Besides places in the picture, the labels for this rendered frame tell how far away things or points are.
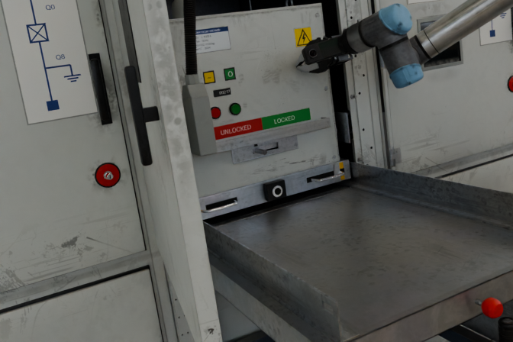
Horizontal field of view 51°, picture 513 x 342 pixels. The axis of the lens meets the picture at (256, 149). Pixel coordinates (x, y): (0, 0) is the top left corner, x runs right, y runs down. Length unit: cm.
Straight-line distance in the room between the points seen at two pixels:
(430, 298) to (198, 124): 67
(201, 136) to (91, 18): 37
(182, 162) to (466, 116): 132
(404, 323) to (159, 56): 55
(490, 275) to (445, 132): 87
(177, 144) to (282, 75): 84
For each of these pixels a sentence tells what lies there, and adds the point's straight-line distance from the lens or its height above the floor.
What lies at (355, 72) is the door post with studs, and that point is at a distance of 163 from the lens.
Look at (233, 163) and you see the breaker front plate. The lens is 148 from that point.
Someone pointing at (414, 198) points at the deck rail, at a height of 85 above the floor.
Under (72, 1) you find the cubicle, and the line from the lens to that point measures 131.
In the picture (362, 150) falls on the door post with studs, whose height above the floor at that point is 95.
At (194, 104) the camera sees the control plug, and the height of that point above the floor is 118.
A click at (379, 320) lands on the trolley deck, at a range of 91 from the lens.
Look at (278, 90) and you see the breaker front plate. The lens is 153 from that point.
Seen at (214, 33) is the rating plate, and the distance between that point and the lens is 146.
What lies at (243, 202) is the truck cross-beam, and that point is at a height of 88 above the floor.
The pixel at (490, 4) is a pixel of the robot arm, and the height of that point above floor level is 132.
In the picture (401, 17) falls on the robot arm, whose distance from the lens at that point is 134.
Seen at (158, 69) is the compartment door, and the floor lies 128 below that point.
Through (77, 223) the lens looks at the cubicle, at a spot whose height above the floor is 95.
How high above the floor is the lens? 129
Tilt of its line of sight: 10 degrees down
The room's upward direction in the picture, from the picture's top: 8 degrees counter-clockwise
